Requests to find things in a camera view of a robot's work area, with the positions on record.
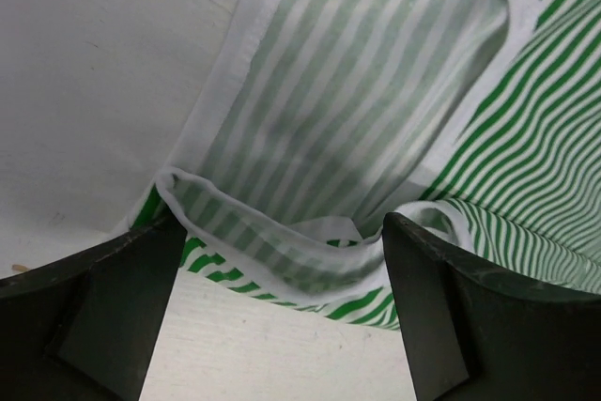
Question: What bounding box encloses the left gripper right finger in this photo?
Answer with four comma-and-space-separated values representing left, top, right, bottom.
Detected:
382, 213, 600, 400

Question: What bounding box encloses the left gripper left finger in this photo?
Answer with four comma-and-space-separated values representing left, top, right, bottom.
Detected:
1, 213, 186, 400

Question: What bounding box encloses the green striped tank top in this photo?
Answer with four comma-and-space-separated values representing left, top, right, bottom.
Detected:
128, 0, 600, 330

